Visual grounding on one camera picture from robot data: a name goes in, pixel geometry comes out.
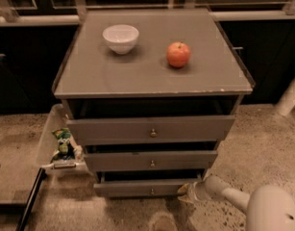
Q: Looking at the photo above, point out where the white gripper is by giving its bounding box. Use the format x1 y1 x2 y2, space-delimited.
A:
177 182 209 204

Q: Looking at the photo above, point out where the grey bottom drawer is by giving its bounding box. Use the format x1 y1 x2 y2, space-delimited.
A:
94 170 201 198

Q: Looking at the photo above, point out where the grey drawer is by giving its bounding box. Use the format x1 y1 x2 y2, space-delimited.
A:
94 170 201 198
85 151 217 171
66 115 235 145

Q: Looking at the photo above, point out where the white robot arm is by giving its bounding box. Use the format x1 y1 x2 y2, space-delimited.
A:
177 175 295 231

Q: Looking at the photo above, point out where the grey top drawer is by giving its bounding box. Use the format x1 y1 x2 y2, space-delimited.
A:
66 115 235 145

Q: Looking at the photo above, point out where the grey middle drawer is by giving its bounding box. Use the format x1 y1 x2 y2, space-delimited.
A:
85 151 217 171

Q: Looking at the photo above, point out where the grey wooden drawer cabinet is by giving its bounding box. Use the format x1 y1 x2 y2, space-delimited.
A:
51 8 256 181

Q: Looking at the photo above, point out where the green snack bag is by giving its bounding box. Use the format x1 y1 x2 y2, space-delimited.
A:
52 128 75 160

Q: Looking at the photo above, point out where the clear plastic bin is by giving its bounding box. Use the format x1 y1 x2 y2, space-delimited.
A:
37 104 88 176

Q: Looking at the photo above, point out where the red apple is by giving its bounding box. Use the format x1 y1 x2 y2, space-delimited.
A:
166 41 191 67

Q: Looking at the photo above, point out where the white ceramic bowl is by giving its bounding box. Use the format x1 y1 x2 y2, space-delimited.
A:
102 24 139 55

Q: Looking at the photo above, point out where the white metal railing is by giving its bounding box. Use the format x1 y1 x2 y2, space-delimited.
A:
0 0 295 28

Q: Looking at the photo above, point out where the white post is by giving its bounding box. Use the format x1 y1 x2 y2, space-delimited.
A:
276 77 295 116

